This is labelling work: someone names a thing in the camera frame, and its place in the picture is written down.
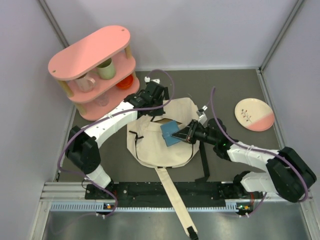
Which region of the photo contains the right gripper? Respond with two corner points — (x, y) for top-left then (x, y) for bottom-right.
(172, 119), (218, 146)

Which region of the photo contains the blue wallet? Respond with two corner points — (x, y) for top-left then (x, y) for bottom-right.
(160, 120), (181, 147)

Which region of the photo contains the cream canvas backpack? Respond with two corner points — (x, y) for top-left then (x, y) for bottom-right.
(126, 97), (200, 240)

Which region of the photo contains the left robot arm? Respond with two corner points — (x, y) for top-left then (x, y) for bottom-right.
(65, 81), (170, 199)

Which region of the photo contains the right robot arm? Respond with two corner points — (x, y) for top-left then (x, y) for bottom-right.
(172, 118), (317, 203)

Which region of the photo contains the orange bowl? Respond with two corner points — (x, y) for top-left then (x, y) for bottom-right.
(116, 74), (134, 90)

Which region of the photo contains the clear glass cup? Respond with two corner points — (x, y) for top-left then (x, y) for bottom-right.
(94, 92), (109, 107)

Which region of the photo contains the green mug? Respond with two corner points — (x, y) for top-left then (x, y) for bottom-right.
(96, 58), (116, 80)

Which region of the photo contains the pink three-tier shelf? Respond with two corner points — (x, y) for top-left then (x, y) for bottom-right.
(48, 25), (140, 121)

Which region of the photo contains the pink cream plate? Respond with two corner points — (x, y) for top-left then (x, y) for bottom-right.
(234, 98), (275, 132)

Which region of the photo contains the pink mug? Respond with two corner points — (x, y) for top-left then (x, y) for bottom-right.
(74, 73), (96, 93)

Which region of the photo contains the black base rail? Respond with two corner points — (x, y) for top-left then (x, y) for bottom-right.
(84, 181), (241, 208)

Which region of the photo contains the grey cable duct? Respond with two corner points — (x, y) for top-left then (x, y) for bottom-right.
(49, 200), (244, 213)

